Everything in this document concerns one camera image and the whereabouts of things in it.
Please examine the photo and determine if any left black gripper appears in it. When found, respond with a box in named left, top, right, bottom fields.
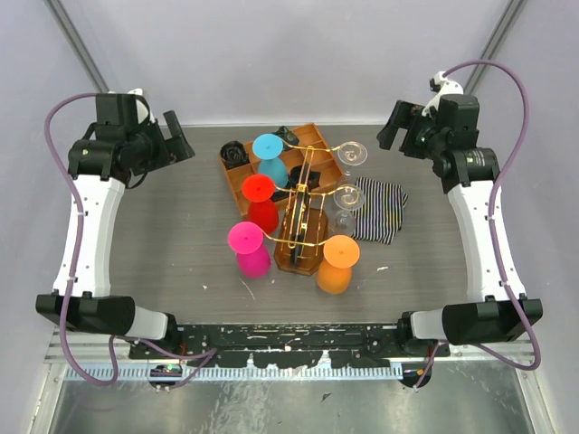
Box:
left=128, top=109, right=195, bottom=175

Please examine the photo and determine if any clear wine glass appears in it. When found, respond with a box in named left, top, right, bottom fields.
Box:
left=337, top=141, right=367, bottom=177
left=329, top=184, right=365, bottom=237

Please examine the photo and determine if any wooden compartment tray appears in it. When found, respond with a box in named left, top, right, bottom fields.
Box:
left=218, top=123, right=343, bottom=220

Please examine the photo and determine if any blue plastic wine glass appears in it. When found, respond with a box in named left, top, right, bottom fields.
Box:
left=252, top=134, right=289, bottom=188

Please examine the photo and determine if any striped cloth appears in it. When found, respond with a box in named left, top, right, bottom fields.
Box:
left=353, top=177, right=408, bottom=244

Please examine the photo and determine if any red plastic wine glass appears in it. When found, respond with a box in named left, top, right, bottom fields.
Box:
left=242, top=174, right=280, bottom=234

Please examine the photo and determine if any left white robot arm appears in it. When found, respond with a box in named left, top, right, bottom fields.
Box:
left=35, top=89, right=195, bottom=358

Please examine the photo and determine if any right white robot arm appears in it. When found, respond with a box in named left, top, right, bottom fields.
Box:
left=377, top=94, right=543, bottom=356

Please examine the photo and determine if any pink plastic wine glass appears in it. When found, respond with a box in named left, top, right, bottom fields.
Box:
left=227, top=222, right=271, bottom=278

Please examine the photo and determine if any orange plastic wine glass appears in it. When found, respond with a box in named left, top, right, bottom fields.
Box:
left=317, top=235, right=360, bottom=295

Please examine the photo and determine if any black rolled sock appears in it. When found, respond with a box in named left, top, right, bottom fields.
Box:
left=289, top=165, right=321, bottom=190
left=220, top=140, right=249, bottom=170

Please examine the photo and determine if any dark patterned rolled sock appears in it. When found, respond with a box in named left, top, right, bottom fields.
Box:
left=273, top=126, right=299, bottom=146

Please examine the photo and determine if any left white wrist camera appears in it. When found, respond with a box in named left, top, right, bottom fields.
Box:
left=128, top=88, right=156, bottom=123

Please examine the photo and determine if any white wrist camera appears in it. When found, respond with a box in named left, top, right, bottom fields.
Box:
left=422, top=71, right=464, bottom=118
left=128, top=88, right=156, bottom=123

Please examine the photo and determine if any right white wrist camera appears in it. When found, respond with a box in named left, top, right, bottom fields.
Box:
left=422, top=71, right=464, bottom=118

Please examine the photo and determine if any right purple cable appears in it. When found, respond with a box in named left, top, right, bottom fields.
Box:
left=413, top=61, right=542, bottom=392

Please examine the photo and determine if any gold wire glass rack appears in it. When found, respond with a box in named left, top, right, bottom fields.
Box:
left=264, top=145, right=340, bottom=277

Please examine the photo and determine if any black mounting base plate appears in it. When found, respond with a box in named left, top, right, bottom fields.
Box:
left=128, top=323, right=453, bottom=370

